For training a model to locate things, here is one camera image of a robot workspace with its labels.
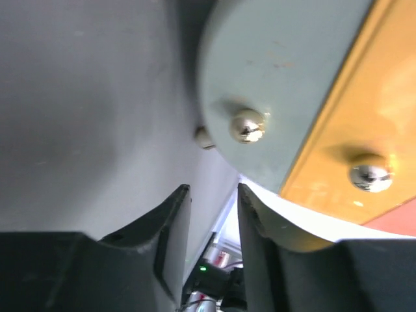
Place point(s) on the orange drawer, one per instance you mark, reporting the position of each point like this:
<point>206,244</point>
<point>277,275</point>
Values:
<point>400,220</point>

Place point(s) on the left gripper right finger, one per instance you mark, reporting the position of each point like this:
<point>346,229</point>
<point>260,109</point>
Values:
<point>289,269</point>

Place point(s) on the yellow drawer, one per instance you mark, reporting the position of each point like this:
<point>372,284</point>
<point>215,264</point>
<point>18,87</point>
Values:
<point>358,161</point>

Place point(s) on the grey bottom drawer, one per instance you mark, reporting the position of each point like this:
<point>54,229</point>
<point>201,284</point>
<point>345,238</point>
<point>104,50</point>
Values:
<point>264,70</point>

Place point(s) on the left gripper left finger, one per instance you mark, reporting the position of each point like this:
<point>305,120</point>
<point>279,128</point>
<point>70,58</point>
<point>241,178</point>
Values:
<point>137,268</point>

